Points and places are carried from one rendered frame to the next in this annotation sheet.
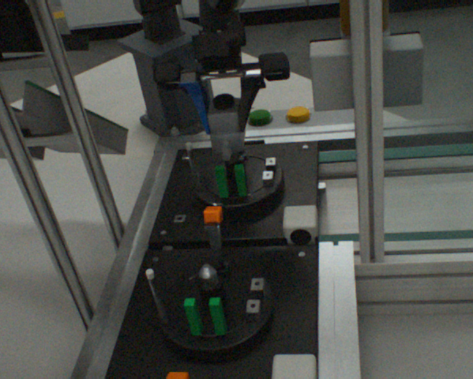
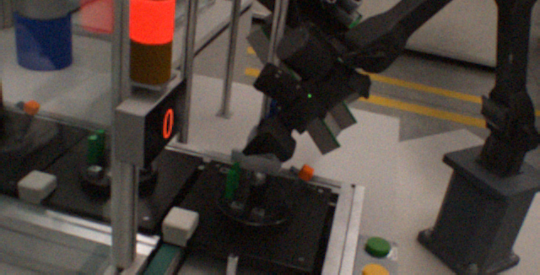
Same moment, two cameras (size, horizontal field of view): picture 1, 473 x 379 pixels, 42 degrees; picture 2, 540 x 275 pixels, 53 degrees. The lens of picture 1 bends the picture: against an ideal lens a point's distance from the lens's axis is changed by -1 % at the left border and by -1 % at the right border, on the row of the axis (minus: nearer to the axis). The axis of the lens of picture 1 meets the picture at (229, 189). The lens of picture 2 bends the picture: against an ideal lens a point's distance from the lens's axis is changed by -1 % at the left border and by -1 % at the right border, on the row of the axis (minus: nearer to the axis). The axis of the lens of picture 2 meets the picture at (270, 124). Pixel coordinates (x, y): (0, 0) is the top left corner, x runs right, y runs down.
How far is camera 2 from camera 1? 107 cm
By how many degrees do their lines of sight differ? 72
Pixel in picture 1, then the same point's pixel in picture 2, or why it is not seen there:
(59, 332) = not seen: hidden behind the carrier
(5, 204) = (348, 148)
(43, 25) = (279, 3)
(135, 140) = (430, 215)
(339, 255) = (140, 247)
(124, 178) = (366, 202)
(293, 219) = (177, 212)
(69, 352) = not seen: hidden behind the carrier
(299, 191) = (229, 238)
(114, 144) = (315, 137)
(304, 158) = (281, 254)
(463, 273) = not seen: outside the picture
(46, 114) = (262, 56)
